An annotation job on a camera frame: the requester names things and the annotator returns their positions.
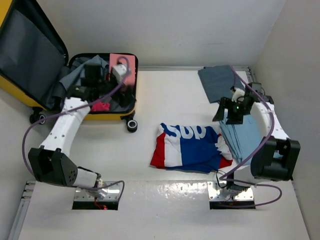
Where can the blue white red shirt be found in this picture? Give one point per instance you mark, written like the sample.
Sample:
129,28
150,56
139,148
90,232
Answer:
190,148

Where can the yellow suitcase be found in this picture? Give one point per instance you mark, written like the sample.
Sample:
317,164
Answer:
34,59

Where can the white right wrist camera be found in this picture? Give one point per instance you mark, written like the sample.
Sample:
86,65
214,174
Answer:
237,93

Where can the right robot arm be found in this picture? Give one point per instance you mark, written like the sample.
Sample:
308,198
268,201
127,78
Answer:
276,156

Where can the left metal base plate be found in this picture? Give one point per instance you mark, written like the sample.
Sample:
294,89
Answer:
109,193

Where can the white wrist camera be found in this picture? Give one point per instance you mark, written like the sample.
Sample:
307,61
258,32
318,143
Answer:
237,93
120,71

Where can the pink towel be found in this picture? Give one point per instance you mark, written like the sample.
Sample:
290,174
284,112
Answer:
101,107

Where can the dark grey garment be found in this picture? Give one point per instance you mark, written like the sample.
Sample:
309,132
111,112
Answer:
217,82

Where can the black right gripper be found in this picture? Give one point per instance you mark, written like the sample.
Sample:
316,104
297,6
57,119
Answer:
231,120

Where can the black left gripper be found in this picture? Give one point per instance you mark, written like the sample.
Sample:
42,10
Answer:
121,99

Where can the grey blue garment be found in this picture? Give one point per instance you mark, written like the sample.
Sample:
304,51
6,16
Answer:
71,74

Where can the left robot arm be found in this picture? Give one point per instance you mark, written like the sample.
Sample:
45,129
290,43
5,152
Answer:
50,162

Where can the light blue garment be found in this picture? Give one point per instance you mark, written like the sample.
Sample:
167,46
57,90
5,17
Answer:
242,139

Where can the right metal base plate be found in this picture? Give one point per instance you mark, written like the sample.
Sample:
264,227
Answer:
218,192

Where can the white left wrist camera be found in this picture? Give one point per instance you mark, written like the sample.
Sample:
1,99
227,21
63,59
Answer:
120,71

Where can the metal base plate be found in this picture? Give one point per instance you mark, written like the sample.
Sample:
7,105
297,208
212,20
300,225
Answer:
109,193
218,192

